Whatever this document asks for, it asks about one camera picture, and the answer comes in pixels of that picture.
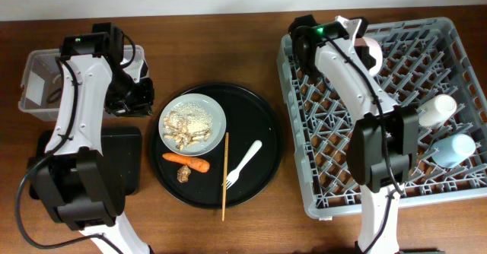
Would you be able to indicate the white plastic fork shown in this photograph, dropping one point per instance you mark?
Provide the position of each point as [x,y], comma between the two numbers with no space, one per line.
[233,176]

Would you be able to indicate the brown food lump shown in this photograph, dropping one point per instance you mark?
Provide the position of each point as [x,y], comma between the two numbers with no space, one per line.
[183,174]

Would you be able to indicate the orange carrot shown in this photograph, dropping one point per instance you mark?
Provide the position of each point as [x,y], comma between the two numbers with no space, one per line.
[195,163]

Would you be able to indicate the light blue cup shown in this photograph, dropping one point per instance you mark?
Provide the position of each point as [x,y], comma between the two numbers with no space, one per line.
[453,150]

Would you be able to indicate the pink bowl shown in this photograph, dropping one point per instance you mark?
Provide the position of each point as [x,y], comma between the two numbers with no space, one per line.
[376,52]

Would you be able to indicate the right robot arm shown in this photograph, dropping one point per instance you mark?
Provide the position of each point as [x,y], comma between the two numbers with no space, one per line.
[384,142]

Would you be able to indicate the wooden chopstick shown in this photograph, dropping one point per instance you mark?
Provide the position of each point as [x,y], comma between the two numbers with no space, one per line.
[225,175]

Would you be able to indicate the clear plastic waste bin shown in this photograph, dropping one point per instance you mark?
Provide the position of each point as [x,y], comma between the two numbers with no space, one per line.
[42,78]

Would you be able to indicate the food scraps pile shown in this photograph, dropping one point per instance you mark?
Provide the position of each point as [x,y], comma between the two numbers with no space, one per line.
[187,124]

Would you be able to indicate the round black serving tray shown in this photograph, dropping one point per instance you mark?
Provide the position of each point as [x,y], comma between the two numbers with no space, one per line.
[249,117]

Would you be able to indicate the grey dishwasher rack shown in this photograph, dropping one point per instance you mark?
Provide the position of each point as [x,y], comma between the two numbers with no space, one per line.
[422,59]

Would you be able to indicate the grey plate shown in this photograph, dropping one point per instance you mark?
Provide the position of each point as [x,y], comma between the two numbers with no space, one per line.
[218,124]

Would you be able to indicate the cream white cup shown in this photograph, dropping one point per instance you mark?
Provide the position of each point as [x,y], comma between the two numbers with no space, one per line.
[436,111]

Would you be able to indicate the black rectangular tray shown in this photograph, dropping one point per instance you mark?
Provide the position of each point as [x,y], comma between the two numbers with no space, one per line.
[122,148]

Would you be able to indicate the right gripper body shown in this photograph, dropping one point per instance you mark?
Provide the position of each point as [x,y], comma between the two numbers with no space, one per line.
[361,51]

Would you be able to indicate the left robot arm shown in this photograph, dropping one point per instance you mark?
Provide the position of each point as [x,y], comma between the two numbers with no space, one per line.
[81,183]

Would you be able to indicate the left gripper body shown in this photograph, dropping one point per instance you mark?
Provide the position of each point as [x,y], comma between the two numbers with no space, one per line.
[128,97]

